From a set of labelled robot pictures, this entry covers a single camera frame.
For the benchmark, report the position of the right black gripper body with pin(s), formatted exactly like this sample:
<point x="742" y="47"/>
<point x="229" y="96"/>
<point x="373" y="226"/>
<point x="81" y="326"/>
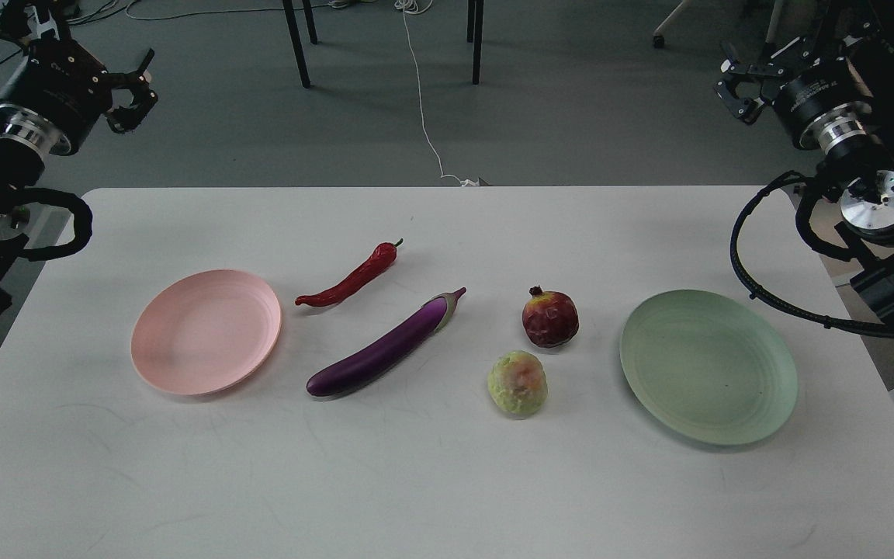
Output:
<point x="824" y="106"/>

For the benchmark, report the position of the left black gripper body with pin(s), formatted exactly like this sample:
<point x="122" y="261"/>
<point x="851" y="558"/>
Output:
<point x="59" y="82"/>

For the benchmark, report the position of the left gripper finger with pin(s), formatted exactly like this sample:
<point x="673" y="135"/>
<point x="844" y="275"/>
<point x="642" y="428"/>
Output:
<point x="24" y="22"/>
<point x="126" y="118"/>

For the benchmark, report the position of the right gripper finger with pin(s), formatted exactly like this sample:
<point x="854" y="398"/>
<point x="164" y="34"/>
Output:
<point x="744" y="107"/>
<point x="772" y="63"/>

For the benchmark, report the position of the red pomegranate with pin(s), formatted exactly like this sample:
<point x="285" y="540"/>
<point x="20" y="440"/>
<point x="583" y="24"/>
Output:
<point x="550" y="318"/>

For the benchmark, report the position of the purple eggplant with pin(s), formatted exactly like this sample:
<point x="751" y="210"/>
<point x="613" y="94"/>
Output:
<point x="369" y="363"/>

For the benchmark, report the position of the green custard apple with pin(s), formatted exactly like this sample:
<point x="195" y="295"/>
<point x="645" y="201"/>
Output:
<point x="517" y="384"/>

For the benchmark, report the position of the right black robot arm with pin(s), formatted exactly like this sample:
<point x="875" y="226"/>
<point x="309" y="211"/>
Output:
<point x="846" y="208"/>

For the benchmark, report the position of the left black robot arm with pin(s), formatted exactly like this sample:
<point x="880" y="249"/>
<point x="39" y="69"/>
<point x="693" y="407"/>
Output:
<point x="26" y="142"/>

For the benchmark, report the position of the white chair base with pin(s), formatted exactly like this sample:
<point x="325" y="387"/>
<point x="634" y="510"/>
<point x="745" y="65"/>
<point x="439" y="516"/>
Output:
<point x="658" y="38"/>

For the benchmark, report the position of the black table leg left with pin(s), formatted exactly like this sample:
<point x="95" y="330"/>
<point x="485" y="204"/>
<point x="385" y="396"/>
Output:
<point x="295" y="36"/>

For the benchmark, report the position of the black table leg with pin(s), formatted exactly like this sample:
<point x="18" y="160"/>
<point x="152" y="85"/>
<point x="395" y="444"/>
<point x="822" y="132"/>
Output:
<point x="295" y="36"/>
<point x="475" y="13"/>

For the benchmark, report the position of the pink plate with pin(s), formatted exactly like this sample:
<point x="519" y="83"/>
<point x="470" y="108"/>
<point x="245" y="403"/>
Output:
<point x="206" y="332"/>

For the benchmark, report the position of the green plate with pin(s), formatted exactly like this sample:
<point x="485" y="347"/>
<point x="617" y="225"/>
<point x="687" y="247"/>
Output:
<point x="708" y="369"/>

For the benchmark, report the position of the black table leg right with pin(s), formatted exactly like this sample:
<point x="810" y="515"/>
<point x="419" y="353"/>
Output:
<point x="475" y="13"/>

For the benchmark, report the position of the red chili pepper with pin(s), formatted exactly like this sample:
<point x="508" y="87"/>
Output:
<point x="381" y="259"/>

